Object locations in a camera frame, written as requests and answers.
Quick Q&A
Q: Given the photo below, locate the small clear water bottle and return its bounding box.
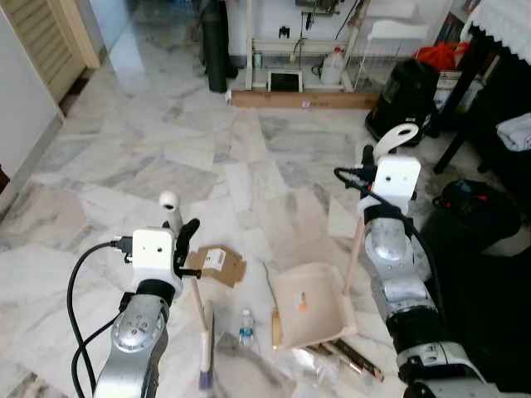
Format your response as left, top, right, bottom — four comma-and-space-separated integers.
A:
239, 309, 256, 349

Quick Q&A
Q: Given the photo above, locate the wooden louvred door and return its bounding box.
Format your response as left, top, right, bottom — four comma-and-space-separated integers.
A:
0, 0, 102, 105

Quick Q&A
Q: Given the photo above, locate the long brown cardboard box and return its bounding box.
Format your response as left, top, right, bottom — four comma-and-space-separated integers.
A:
229, 89, 379, 111

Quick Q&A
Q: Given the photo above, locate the red plastic bag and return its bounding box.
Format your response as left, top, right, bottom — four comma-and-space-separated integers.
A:
414, 41, 470, 72

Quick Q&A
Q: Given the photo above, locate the brown cardboard piece with label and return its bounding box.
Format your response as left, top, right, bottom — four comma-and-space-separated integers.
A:
184, 245, 248, 289

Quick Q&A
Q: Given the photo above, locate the white plastic jug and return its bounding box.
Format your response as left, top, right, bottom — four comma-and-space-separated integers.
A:
319, 47, 348, 87

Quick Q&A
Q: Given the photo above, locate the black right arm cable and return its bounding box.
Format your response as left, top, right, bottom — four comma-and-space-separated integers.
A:
334, 165, 449, 332

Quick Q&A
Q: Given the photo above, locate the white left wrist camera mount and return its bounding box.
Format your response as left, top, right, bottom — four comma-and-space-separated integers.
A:
131, 228, 178, 289

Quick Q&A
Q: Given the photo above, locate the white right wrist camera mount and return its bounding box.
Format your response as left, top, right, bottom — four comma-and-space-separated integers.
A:
373, 156, 421, 215

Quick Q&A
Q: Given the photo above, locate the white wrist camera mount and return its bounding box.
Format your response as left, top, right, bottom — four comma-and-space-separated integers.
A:
131, 228, 178, 289
373, 156, 421, 215

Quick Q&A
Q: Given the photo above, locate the white lace tablecloth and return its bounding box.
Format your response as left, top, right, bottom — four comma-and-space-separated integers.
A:
460, 0, 531, 66

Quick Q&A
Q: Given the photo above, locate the black vacuum cleaner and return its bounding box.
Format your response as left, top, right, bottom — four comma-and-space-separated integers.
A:
366, 57, 441, 148

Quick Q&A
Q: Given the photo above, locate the black table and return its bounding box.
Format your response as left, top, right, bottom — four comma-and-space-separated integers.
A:
425, 32, 531, 196

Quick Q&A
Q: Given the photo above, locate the white metal rack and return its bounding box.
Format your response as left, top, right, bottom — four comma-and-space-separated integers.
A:
244, 0, 465, 93

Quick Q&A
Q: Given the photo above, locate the beige broom with purple bristles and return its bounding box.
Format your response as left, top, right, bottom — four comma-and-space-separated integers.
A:
159, 191, 218, 392

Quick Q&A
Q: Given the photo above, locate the large black bag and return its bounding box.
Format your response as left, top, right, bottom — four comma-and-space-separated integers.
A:
415, 239, 531, 392

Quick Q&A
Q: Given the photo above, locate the beige long-handled dustpan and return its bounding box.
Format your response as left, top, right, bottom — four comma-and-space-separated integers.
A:
271, 123, 421, 350

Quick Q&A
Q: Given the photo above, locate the folded white cloth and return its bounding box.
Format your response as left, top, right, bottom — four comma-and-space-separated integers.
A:
496, 112, 531, 153

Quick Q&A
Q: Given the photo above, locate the brown stick-shaped litter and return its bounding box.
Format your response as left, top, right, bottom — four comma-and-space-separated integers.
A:
302, 337, 386, 383

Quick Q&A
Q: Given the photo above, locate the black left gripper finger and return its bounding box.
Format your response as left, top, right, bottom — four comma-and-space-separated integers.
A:
176, 218, 202, 254

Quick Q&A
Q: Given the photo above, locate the white framed tablet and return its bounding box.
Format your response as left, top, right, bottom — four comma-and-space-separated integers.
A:
266, 70, 304, 94

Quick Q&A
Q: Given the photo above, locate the black upright cylinder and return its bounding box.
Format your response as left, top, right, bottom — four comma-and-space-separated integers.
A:
198, 0, 240, 94

